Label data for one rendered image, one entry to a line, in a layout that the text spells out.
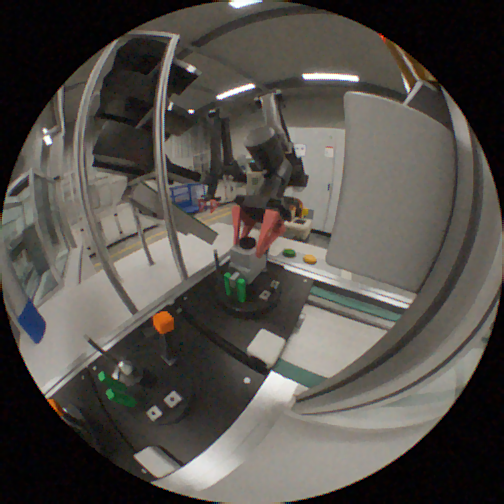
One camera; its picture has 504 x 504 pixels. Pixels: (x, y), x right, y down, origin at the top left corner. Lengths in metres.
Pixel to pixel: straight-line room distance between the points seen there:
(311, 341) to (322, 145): 3.17
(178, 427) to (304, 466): 0.24
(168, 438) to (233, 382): 0.13
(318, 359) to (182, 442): 0.27
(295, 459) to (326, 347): 0.25
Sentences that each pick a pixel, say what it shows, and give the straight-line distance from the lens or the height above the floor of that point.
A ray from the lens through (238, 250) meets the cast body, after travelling 0.24.
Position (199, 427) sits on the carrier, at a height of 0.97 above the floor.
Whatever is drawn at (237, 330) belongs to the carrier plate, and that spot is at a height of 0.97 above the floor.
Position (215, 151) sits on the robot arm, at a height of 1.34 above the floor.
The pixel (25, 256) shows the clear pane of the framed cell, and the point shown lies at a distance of 1.15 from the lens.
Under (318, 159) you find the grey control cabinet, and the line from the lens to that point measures 3.22.
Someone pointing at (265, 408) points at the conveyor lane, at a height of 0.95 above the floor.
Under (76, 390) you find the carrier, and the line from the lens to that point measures 0.40.
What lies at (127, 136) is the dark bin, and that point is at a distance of 0.39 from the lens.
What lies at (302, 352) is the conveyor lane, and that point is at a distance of 0.32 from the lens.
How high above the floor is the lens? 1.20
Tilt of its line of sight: 30 degrees down
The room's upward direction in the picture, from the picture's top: straight up
